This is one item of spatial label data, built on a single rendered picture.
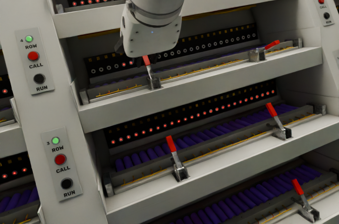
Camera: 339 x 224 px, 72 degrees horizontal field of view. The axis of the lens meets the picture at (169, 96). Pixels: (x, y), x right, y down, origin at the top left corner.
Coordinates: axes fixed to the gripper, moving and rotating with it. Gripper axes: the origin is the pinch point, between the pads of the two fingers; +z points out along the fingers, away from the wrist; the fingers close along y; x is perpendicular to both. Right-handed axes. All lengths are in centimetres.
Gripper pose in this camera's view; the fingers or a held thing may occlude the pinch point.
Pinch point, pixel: (145, 55)
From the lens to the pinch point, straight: 51.2
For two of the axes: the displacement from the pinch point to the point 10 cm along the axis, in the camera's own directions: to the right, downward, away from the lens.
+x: -3.3, -9.0, 2.7
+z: -1.8, 3.4, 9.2
